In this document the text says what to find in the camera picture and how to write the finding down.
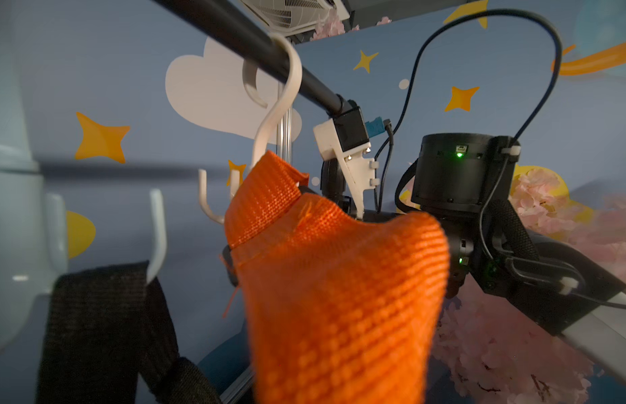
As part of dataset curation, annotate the aluminium frame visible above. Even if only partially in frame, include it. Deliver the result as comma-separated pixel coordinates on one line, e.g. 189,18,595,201
220,367,255,404

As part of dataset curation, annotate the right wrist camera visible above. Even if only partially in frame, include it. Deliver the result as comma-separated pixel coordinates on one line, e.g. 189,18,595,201
313,106,380,221

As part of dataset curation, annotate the orange ripstop waist bag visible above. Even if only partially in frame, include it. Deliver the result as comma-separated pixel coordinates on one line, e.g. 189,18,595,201
225,152,449,403

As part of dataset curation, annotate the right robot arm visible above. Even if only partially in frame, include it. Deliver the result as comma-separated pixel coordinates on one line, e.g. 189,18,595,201
404,133,626,383

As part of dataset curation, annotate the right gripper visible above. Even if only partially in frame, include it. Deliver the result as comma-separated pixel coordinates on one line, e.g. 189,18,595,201
320,159,472,298

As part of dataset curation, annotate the black and orange bag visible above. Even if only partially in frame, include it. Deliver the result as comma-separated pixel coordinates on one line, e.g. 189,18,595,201
36,261,221,404

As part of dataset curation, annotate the pink cherry blossom tree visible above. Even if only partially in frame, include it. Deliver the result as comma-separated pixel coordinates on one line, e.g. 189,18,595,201
307,9,626,404

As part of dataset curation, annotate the black clothes rack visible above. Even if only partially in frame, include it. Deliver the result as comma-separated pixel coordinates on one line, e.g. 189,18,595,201
156,0,351,117

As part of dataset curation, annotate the light blue hook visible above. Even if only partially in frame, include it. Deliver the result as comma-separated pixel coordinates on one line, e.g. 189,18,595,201
0,0,168,355

